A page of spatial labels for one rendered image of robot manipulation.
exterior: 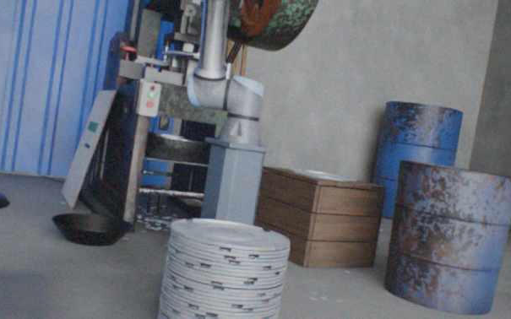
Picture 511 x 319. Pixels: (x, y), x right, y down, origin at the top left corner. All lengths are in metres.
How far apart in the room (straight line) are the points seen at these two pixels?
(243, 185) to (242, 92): 0.32
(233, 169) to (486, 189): 0.84
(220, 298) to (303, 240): 0.99
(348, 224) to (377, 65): 2.63
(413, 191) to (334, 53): 2.64
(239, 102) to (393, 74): 3.05
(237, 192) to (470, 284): 0.84
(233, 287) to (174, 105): 1.33
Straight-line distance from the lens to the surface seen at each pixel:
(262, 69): 4.15
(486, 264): 2.03
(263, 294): 1.27
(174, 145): 2.53
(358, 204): 2.30
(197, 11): 2.65
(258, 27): 2.80
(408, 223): 2.01
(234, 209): 1.91
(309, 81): 4.36
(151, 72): 2.49
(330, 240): 2.24
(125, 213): 2.36
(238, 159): 1.88
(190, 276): 1.25
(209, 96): 1.93
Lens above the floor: 0.51
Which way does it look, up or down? 3 degrees down
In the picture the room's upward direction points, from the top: 9 degrees clockwise
